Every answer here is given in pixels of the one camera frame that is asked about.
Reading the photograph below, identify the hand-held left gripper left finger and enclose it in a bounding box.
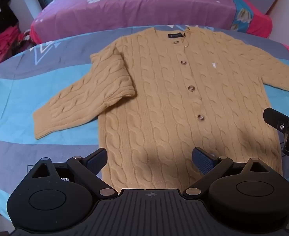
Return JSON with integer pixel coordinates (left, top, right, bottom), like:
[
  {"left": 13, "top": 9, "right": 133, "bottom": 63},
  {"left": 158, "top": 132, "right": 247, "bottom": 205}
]
[{"left": 28, "top": 147, "right": 119, "bottom": 198}]

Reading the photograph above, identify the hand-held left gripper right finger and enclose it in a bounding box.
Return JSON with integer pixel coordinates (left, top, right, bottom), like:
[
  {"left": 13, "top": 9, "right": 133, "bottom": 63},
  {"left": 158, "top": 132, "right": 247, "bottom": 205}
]
[{"left": 182, "top": 147, "right": 280, "bottom": 198}]

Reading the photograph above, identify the tan cable-knit cardigan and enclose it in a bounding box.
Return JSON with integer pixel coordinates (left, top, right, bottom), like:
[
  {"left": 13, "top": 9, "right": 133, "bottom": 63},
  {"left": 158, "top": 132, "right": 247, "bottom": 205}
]
[{"left": 33, "top": 27, "right": 289, "bottom": 190}]

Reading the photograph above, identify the pile of pink clothes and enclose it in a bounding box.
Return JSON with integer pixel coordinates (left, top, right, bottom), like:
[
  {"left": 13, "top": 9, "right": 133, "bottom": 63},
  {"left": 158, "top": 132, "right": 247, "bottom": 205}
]
[{"left": 0, "top": 26, "right": 33, "bottom": 65}]

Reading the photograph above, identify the blue and grey patterned blanket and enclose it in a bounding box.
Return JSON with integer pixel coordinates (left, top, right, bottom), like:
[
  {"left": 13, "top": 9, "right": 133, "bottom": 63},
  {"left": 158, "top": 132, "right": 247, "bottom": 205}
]
[{"left": 0, "top": 25, "right": 289, "bottom": 212}]

